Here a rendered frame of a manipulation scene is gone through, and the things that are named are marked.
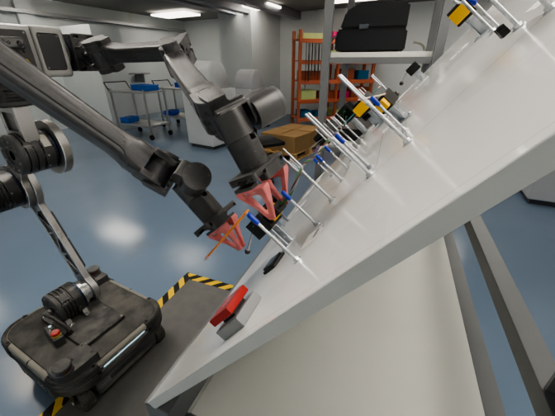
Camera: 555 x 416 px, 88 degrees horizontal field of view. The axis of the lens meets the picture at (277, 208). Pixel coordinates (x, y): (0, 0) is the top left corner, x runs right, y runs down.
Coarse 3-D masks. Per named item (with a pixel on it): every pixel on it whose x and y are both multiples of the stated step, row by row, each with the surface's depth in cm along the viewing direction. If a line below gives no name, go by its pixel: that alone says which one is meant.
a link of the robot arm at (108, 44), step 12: (96, 36) 97; (108, 36) 94; (180, 36) 82; (84, 48) 94; (96, 48) 94; (108, 48) 92; (120, 48) 91; (132, 48) 89; (144, 48) 87; (156, 48) 85; (180, 48) 78; (108, 60) 96; (120, 60) 94; (132, 60) 92; (144, 60) 90; (156, 60) 88; (192, 60) 85; (108, 72) 100; (168, 72) 81
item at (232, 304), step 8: (240, 288) 41; (232, 296) 40; (240, 296) 40; (224, 304) 41; (232, 304) 39; (240, 304) 41; (216, 312) 41; (224, 312) 38; (232, 312) 38; (216, 320) 40; (224, 320) 41
